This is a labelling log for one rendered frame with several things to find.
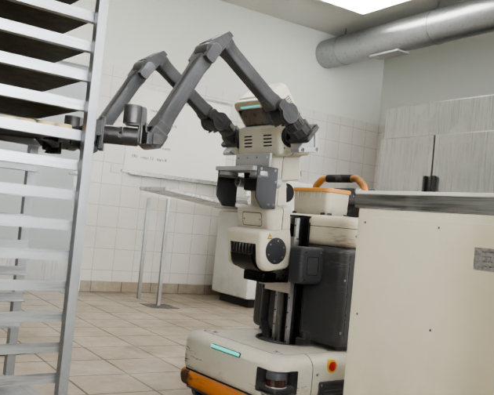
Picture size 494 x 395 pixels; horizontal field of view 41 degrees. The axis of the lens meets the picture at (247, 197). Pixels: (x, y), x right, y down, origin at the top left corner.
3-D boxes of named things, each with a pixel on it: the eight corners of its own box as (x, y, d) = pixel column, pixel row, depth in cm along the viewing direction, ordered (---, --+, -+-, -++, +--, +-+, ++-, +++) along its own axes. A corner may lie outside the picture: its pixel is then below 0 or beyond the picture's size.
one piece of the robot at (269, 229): (264, 266, 296) (262, 127, 293) (325, 276, 266) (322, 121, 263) (216, 273, 280) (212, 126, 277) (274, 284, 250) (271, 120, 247)
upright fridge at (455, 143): (546, 338, 592) (563, 109, 601) (481, 338, 543) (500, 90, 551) (424, 312, 709) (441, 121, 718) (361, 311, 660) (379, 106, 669)
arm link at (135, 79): (158, 67, 257) (145, 70, 266) (147, 57, 255) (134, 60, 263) (96, 156, 244) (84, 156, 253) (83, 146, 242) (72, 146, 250)
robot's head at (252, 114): (269, 115, 284) (253, 85, 278) (303, 111, 267) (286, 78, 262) (248, 133, 277) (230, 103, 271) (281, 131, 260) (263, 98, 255)
